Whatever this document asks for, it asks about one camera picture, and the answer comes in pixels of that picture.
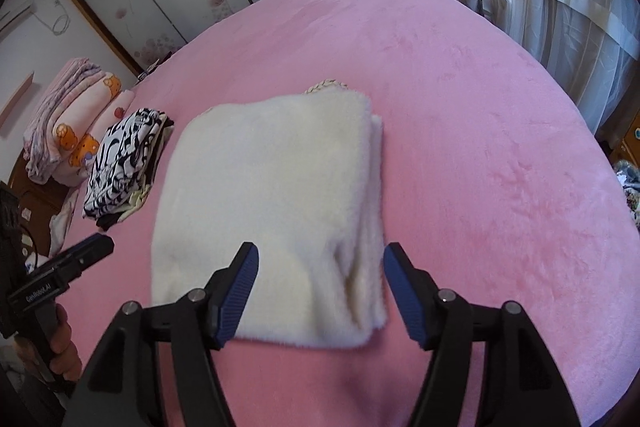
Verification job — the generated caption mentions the person's left hand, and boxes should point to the person's left hand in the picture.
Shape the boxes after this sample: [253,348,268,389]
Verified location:
[15,304,83,383]

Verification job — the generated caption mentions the wooden headboard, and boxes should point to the wooden headboard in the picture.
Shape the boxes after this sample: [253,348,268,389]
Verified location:
[0,152,81,258]

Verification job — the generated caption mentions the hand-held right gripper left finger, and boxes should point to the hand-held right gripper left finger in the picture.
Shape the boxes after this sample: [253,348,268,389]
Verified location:
[62,242,260,427]

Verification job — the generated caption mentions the pink bed blanket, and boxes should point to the pink bed blanket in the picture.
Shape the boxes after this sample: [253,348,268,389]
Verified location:
[50,0,628,427]

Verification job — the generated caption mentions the purple floral folded quilt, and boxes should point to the purple floral folded quilt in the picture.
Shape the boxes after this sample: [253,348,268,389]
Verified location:
[22,58,103,180]

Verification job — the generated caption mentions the white cable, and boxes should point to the white cable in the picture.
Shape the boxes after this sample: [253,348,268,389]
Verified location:
[50,0,69,36]

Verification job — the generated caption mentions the black and white printed clothes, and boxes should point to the black and white printed clothes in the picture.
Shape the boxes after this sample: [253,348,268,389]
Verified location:
[82,108,176,230]

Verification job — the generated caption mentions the light cloth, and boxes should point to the light cloth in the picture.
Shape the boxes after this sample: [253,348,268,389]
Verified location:
[49,187,81,258]

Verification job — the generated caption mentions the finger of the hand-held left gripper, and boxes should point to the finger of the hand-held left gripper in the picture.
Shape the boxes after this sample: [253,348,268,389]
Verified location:
[57,234,116,283]

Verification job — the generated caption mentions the white air conditioner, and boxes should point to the white air conditioner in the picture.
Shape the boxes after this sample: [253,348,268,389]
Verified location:
[0,0,38,32]

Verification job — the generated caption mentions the pink bear print quilt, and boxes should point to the pink bear print quilt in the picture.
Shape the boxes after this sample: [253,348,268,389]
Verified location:
[47,72,138,185]

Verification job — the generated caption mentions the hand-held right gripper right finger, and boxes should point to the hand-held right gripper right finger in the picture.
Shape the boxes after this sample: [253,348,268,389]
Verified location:
[382,242,583,427]

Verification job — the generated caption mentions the wooden drawer cabinet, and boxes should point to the wooden drawer cabinet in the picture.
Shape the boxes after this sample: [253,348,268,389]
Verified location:
[595,112,640,168]

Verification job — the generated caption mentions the white fuzzy cardigan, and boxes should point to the white fuzzy cardigan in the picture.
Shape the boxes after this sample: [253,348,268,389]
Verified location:
[150,79,391,350]

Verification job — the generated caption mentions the floral printed cloth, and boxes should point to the floral printed cloth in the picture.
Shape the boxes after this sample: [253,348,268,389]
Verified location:
[612,159,640,233]

